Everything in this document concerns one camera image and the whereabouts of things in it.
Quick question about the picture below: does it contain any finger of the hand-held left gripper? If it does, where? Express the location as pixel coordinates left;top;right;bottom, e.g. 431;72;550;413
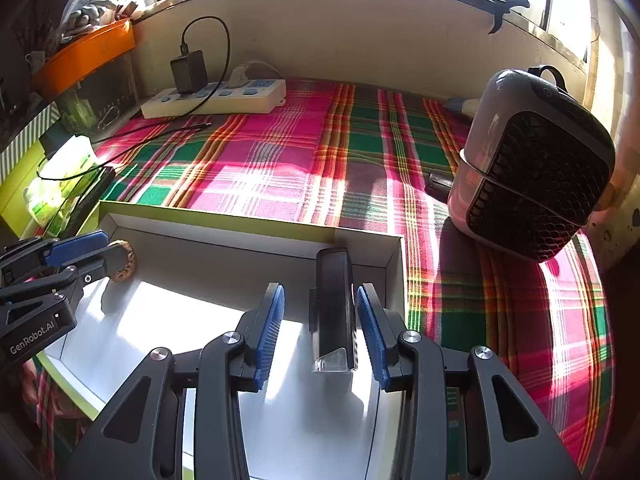
0;247;130;333
0;231;110;281

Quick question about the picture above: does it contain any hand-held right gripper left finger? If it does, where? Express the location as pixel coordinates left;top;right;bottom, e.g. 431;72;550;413
62;282;286;480

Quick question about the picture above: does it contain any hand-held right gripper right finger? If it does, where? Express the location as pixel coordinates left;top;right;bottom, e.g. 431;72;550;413
355;282;583;480

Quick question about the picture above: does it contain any brown carved walnut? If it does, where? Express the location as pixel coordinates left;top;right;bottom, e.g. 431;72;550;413
109;241;137;283

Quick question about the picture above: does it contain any black bike light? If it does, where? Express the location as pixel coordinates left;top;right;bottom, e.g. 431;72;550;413
309;247;358;373

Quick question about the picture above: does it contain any shallow cardboard box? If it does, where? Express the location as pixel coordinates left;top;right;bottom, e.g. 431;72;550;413
36;200;407;480

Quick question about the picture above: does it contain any yellow-green box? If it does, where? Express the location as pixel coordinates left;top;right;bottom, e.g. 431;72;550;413
0;140;51;241

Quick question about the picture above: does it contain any green tissue pack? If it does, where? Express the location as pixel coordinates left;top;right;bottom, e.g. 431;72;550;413
22;132;98;238

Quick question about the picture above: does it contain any striped box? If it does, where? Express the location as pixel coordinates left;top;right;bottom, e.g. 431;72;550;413
0;102;61;181

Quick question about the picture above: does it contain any glass tank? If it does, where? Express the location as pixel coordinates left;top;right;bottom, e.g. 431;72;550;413
55;55;141;136

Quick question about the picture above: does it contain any small black cylinder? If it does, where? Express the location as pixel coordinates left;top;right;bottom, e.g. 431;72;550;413
427;171;453;196

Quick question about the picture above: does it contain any plaid cloth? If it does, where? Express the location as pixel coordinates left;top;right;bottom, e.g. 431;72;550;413
20;77;616;480

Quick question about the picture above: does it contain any orange tray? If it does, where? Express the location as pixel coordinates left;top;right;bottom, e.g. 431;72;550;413
31;19;137;98

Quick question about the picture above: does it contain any black charger adapter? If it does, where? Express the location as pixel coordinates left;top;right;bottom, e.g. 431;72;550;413
170;50;208;95

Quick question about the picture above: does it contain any white power strip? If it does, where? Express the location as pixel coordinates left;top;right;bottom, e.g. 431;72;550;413
141;77;287;120

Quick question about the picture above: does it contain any small pink heater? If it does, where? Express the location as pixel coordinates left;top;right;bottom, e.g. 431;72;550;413
446;65;617;263

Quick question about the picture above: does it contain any clear plastic bag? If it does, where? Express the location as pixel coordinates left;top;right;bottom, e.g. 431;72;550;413
60;0;121;41

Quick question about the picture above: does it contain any cream heart-print curtain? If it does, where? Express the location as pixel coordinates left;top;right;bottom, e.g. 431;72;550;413
582;0;640;271

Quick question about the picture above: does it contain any black window hook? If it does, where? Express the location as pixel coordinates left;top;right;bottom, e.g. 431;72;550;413
487;0;531;36

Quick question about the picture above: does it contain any barred window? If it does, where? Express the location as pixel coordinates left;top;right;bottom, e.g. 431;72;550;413
145;0;601;66

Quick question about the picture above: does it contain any thin black cable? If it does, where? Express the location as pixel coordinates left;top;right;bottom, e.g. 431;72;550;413
35;121;213;181

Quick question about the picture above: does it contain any black charger cable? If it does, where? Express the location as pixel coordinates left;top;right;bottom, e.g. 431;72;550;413
179;16;232;117

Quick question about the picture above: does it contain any white plug with grey cord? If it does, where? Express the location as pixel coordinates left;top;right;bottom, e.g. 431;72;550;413
442;97;481;116

